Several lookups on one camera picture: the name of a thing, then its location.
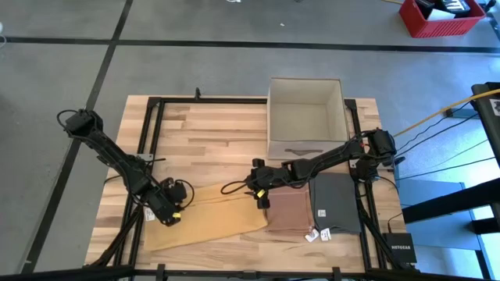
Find yellow towel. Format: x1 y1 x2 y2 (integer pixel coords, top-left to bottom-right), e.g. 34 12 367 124
143 182 270 252

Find black aluminium table frame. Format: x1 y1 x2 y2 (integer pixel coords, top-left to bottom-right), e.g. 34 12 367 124
0 87 500 281

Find grey floor cable cover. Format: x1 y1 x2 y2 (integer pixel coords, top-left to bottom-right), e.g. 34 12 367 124
445 108 478 119

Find black device with white keys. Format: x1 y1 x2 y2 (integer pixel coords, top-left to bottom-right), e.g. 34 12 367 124
440 0 472 16

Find pink checked towel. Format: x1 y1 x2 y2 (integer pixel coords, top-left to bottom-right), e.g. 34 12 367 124
265 187 320 244

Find black equipment stand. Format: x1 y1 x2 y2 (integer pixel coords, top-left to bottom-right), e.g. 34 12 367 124
470 81 500 165

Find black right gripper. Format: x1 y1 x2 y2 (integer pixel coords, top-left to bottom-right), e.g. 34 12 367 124
244 158 293 210

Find red plastic crate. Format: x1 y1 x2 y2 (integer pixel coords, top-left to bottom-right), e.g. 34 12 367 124
398 0 488 39

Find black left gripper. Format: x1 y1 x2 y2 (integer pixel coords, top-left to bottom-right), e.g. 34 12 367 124
146 177 188 228

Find thin pale floor cable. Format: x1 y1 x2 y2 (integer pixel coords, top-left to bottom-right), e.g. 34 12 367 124
420 139 489 173

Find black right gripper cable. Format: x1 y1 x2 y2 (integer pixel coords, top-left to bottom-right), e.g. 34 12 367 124
220 180 255 196

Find thin black floor cable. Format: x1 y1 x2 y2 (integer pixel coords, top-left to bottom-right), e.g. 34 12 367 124
396 157 495 181

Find black metal beam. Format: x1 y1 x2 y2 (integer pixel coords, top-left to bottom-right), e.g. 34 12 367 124
402 177 500 224

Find black box-shaped device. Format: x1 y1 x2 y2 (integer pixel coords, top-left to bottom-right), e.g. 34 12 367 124
414 0 435 20

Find grey waffle towel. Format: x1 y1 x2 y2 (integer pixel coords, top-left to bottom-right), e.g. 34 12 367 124
309 173 363 242

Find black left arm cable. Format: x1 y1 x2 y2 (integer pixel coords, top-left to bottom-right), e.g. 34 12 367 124
56 108 81 130

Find beige fabric storage box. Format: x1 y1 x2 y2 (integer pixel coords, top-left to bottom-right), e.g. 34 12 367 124
266 76 350 161

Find yellow cable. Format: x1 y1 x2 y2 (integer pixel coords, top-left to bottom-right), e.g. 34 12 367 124
392 88 500 138

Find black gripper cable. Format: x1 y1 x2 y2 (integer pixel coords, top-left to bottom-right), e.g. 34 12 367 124
175 179 195 208
220 180 255 196

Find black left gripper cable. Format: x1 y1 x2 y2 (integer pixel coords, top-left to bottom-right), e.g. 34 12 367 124
175 179 195 208

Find black Netgear switch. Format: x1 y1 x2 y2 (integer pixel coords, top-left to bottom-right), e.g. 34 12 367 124
381 232 417 264

